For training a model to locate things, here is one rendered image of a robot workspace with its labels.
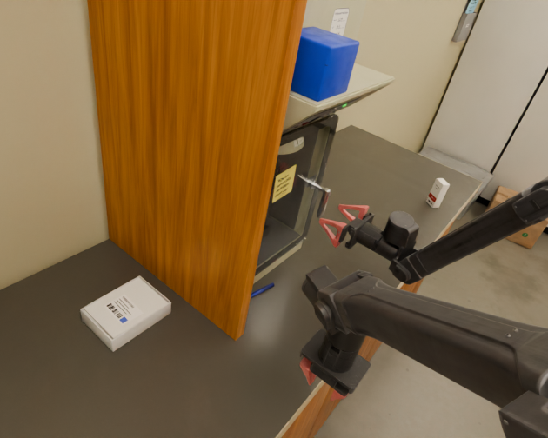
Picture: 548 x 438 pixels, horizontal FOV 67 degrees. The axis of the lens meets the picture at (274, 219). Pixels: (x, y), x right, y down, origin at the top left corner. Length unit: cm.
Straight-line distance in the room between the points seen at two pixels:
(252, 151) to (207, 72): 15
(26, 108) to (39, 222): 29
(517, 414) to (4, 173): 99
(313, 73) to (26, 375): 80
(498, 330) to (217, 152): 56
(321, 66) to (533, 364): 54
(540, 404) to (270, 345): 79
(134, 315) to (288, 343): 36
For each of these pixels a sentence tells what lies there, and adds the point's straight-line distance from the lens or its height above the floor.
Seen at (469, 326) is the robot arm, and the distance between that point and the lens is 36.
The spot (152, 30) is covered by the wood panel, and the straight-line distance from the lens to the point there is 83.
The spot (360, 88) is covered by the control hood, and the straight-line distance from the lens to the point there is 85.
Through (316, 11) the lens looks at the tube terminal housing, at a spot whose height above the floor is 162.
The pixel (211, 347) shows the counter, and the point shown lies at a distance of 100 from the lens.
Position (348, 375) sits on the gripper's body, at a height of 119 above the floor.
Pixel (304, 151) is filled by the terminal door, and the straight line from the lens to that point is 97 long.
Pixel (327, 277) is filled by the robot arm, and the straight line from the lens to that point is 66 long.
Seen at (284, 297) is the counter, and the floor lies 94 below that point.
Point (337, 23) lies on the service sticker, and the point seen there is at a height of 160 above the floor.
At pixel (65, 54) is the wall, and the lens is 103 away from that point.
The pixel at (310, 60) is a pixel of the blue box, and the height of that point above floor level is 157.
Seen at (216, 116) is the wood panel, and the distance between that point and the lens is 75.
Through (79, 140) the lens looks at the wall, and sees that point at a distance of 111.
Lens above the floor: 175
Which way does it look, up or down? 36 degrees down
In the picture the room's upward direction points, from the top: 12 degrees clockwise
